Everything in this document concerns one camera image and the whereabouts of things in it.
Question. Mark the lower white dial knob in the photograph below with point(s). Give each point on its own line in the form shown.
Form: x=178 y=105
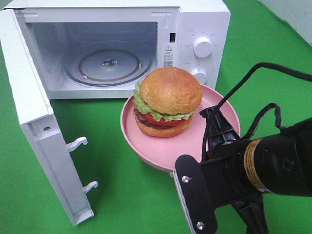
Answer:
x=200 y=75

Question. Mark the burger with lettuce and tomato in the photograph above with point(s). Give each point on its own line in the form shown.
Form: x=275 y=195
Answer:
x=164 y=102

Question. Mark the white microwave oven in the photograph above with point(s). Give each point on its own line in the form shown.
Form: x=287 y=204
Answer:
x=51 y=28

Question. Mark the glass turntable plate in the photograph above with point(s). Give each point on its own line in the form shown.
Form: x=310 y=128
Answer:
x=108 y=63

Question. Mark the white microwave door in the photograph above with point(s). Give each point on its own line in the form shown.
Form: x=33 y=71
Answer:
x=39 y=124

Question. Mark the pink round plate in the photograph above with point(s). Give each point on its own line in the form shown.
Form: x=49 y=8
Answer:
x=162 y=152

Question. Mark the green table cloth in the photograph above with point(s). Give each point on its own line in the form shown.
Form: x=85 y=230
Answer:
x=133 y=197

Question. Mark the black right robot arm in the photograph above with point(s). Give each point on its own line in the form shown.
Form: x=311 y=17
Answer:
x=268 y=159

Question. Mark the upper white dial knob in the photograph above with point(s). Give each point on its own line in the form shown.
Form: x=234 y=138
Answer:
x=202 y=46

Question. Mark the white dial knob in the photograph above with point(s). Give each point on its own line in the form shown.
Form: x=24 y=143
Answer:
x=200 y=75
x=202 y=46

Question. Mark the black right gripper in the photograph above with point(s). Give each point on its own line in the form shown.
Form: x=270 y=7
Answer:
x=224 y=174

